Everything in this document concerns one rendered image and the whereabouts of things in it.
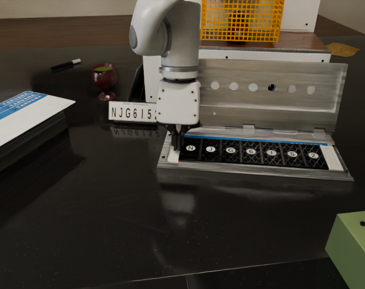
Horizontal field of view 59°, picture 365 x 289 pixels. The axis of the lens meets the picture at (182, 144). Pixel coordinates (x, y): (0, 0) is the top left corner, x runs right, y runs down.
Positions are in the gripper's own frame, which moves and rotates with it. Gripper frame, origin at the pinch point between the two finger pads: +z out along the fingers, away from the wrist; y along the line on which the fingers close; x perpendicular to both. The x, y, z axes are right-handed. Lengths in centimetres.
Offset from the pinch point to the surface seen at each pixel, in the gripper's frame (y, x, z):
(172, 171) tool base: -0.3, -7.0, 4.8
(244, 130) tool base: 16.8, 10.5, -0.5
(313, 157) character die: 32.5, -0.9, 1.6
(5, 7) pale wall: -135, 146, -32
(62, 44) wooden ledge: -72, 93, -14
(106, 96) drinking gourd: -28.2, 30.5, -2.9
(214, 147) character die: 9.0, 0.8, 1.3
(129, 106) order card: -16.6, 16.4, -3.6
